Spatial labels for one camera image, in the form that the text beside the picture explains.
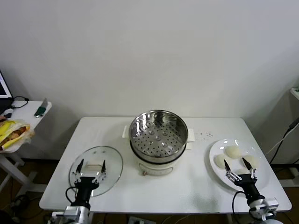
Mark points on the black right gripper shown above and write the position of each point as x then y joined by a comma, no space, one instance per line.
246,184

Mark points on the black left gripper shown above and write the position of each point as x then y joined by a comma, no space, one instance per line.
85,183

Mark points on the white steamed baozi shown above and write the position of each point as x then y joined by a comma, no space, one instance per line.
253,161
219,161
242,171
233,151

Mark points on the round glass pot lid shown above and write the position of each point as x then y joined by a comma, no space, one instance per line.
112,163

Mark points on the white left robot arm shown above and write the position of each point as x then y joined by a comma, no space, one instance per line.
80,215

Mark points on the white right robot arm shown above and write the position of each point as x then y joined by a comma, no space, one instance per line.
259,208

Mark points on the perforated steel steamer basket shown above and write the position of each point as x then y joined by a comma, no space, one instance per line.
140,123

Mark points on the white oval plate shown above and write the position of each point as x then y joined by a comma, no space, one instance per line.
217,149

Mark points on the white table leg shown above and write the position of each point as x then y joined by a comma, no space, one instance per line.
230,219

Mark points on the white power strip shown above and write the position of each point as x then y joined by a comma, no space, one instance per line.
136,220

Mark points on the white side table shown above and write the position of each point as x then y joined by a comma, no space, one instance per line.
25,112

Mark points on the yellow plastic food bag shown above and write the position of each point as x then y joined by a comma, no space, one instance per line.
9,130

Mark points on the white shelf with green item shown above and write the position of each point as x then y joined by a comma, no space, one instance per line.
295,93

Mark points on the small black device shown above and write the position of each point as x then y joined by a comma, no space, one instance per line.
8,115

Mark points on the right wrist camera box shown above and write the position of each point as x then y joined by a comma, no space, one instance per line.
272,203

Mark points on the white desk foot frame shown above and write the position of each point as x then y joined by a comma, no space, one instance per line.
288,182

